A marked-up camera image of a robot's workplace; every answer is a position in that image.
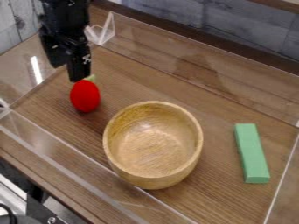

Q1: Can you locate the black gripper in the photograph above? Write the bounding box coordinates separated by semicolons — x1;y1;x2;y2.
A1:
39;0;90;82

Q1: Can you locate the red felt strawberry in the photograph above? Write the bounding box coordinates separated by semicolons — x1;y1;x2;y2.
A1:
69;74;99;113

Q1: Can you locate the wooden bowl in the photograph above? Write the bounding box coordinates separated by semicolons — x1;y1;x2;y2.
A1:
102;101;202;189

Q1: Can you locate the green rectangular block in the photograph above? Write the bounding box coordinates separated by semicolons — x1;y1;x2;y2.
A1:
233;123;270;184

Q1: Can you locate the clear acrylic tray enclosure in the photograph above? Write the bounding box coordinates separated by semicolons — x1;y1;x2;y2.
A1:
0;9;299;224

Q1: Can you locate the black metal bracket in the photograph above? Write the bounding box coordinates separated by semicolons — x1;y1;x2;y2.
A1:
25;195;67;224

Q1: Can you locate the black cable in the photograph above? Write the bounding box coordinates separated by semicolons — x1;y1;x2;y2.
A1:
0;203;17;224

